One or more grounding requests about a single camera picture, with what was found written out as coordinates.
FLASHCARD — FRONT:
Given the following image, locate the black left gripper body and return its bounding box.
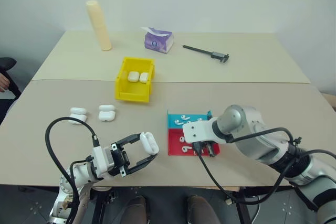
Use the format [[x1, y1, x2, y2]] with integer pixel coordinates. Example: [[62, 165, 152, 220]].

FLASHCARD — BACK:
[[106, 142, 132, 177]]

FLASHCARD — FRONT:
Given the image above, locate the black caliper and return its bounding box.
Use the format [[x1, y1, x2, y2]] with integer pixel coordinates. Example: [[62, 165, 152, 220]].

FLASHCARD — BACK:
[[182, 44, 230, 64]]

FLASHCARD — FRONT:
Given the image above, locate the dark brown rounded shape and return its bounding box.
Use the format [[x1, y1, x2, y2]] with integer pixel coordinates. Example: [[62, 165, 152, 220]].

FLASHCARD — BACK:
[[185, 195, 222, 224], [122, 195, 148, 224]]

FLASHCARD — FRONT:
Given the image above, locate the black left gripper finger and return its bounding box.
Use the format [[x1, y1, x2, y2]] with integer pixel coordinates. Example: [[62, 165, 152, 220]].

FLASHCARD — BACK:
[[125, 153, 160, 175], [114, 133, 142, 148]]

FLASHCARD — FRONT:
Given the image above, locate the cream paper cup stack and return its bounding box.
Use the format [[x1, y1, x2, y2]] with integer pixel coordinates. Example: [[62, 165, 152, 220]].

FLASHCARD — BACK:
[[85, 0, 113, 52]]

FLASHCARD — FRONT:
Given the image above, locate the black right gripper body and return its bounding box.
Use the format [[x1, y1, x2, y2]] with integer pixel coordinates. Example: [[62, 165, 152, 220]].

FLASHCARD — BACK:
[[193, 141, 208, 156]]

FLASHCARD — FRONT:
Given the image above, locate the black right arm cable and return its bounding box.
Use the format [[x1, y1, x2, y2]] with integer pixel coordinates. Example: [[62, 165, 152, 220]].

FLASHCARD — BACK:
[[193, 127, 336, 205]]

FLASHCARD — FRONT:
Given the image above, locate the yellow plastic bin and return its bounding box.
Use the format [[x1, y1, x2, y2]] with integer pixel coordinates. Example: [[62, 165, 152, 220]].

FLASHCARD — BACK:
[[114, 56, 156, 103]]

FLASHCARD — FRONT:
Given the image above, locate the bystander bare hand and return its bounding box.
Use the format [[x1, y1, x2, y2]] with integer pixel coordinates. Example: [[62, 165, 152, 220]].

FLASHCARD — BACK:
[[0, 72, 10, 93]]

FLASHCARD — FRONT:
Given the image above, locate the blue earbud tray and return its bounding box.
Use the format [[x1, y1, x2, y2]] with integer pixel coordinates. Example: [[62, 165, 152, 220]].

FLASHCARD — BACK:
[[167, 110, 212, 131]]

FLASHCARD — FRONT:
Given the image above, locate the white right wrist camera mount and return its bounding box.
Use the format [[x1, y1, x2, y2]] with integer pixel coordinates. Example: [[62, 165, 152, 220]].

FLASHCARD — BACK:
[[182, 119, 219, 144]]

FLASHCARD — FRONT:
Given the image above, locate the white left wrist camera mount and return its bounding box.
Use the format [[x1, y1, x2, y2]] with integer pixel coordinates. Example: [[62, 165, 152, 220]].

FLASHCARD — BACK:
[[91, 146, 116, 179]]

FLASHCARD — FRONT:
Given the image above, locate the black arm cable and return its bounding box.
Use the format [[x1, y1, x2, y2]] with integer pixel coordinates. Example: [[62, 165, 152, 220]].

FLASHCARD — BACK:
[[193, 127, 336, 205], [45, 117, 100, 224]]

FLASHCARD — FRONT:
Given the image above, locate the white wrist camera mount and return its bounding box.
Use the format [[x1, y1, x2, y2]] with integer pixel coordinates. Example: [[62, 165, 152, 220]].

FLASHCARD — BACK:
[[182, 119, 219, 144], [91, 146, 116, 179]]

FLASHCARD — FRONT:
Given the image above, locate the red earbud tray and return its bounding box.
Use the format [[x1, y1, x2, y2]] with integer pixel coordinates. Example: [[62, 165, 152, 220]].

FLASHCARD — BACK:
[[167, 128, 222, 156]]

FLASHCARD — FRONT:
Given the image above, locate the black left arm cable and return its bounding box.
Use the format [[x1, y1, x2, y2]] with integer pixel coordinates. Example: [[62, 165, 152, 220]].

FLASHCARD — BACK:
[[45, 117, 100, 224]]

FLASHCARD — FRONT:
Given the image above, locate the purple tissue pack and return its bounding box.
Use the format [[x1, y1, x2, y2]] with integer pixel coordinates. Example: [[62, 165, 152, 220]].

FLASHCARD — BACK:
[[140, 26, 175, 54]]

